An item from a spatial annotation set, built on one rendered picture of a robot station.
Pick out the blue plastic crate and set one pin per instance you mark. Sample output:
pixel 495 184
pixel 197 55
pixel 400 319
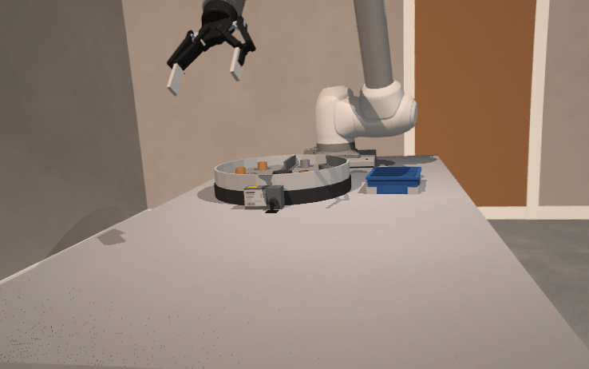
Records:
pixel 393 180

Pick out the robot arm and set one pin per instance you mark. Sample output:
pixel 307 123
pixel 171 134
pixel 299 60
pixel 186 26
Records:
pixel 382 110

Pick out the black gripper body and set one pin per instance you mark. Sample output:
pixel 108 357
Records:
pixel 217 11

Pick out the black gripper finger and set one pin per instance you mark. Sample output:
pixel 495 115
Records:
pixel 189 49
pixel 240 49

